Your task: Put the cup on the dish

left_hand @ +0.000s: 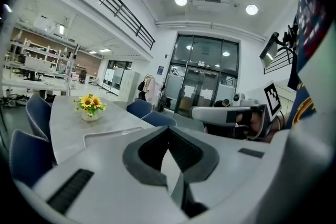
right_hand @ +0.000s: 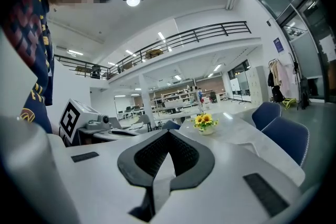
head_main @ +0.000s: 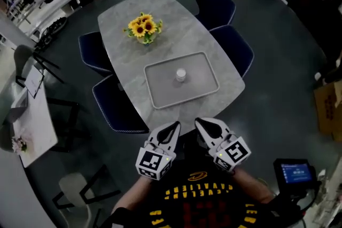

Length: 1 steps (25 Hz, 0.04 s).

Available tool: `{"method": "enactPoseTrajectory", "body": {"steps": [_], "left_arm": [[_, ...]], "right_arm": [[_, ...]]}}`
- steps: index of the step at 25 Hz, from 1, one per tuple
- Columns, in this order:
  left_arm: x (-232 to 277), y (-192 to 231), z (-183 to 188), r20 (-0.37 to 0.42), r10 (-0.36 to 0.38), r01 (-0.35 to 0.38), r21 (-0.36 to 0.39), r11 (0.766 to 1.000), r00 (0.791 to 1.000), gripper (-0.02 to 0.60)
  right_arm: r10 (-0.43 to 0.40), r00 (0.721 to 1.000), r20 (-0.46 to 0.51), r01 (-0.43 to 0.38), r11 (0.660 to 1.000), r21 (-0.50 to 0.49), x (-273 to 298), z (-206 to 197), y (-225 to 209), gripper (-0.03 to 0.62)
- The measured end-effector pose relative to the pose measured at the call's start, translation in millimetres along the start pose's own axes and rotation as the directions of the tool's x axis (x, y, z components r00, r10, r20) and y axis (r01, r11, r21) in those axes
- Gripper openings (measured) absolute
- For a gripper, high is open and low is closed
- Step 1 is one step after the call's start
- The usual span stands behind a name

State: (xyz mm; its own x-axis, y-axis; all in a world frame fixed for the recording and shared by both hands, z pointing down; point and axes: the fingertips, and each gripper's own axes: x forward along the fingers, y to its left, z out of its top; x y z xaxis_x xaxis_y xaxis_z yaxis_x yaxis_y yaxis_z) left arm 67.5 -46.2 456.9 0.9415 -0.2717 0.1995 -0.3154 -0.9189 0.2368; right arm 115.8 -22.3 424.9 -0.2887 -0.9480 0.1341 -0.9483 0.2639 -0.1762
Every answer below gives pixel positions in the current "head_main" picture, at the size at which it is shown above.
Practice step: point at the dark blue upholstered chair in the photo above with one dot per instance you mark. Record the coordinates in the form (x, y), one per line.
(235, 50)
(92, 53)
(117, 106)
(215, 8)

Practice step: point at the person's dark printed jersey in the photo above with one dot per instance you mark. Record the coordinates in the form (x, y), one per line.
(197, 211)

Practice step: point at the black folded trolley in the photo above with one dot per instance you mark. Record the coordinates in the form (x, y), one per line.
(52, 33)

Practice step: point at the sunflower bouquet in vase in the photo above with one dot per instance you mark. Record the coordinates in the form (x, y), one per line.
(143, 28)

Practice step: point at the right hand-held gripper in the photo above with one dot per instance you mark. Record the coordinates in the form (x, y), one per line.
(232, 152)

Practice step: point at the printed cardboard box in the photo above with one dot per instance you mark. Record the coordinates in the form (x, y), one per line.
(327, 112)

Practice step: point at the black tablet monitor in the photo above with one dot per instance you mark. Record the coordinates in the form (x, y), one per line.
(295, 173)

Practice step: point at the small white cup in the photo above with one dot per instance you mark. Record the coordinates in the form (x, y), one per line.
(180, 74)

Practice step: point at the person's right forearm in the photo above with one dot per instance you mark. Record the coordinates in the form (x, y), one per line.
(253, 187)

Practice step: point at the clipboard with white paper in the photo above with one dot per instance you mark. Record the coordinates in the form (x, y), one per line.
(34, 81)

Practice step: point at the grey rectangular tray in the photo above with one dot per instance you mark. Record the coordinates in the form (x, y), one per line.
(163, 85)

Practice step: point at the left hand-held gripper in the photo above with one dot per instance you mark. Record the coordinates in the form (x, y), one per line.
(152, 161)

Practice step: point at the person's left forearm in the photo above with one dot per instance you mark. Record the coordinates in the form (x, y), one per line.
(133, 195)

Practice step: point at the black metal table frame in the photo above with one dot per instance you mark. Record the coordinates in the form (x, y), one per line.
(74, 125)

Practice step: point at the pink flower bunch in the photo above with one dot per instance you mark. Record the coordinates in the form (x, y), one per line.
(20, 144)

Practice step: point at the black framed glass entrance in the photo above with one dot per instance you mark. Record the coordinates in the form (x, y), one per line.
(307, 13)

